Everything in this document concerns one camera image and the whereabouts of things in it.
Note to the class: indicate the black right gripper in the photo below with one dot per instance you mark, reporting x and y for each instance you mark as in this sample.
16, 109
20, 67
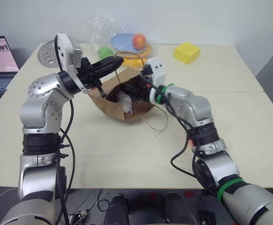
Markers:
142, 90

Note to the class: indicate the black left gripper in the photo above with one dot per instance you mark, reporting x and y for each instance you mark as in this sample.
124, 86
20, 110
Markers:
88, 75

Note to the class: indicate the white plush toy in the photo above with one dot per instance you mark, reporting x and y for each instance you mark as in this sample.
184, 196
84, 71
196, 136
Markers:
126, 103

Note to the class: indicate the brown paper bag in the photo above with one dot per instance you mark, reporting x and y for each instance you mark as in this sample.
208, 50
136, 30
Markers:
110, 107

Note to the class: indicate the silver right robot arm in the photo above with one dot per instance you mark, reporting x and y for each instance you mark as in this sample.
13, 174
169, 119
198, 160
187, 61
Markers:
192, 105

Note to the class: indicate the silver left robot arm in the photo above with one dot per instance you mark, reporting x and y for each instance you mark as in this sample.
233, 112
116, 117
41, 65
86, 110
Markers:
40, 105

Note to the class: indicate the clear plastic bag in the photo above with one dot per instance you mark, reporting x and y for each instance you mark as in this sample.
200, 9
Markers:
96, 28

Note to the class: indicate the green toy fruit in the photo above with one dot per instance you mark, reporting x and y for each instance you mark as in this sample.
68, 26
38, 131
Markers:
104, 52

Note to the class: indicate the yellow plastic plate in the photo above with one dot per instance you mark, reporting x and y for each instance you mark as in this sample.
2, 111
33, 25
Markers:
133, 62

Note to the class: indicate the blue plastic plate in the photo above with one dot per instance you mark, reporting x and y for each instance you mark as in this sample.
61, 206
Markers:
122, 42

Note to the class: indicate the red toy apple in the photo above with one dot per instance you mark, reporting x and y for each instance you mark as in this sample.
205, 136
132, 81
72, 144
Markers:
139, 41

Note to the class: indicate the round silver metal disc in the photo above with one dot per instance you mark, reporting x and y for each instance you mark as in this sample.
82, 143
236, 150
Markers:
46, 55

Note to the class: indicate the yellow cheese-shaped sponge block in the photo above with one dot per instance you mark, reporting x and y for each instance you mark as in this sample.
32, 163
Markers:
187, 52

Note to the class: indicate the open laptop computer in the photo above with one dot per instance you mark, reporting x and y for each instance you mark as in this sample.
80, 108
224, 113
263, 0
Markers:
0, 56

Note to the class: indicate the dark rounded shape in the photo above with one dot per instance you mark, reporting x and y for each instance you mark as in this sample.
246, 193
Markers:
174, 208
117, 208

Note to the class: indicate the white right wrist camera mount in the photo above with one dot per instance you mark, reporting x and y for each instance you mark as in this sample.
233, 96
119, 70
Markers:
158, 71

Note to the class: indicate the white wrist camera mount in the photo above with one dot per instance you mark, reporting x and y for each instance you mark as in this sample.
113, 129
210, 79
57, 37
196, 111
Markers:
158, 71
67, 50

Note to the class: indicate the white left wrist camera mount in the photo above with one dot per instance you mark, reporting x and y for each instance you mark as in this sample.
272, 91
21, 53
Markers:
67, 50

